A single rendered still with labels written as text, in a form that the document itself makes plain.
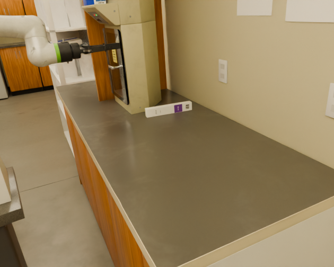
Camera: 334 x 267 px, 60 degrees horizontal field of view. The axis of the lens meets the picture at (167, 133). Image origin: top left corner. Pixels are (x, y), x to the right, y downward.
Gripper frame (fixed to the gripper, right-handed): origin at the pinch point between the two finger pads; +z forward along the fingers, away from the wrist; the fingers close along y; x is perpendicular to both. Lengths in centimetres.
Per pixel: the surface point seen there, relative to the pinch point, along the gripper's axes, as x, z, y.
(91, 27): -8.5, -1.6, 32.4
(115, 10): -16.9, 3.3, -4.6
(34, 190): 131, -62, 107
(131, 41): -2.1, 9.3, -4.6
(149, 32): -4.9, 22.3, 1.9
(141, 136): 37, -1, -36
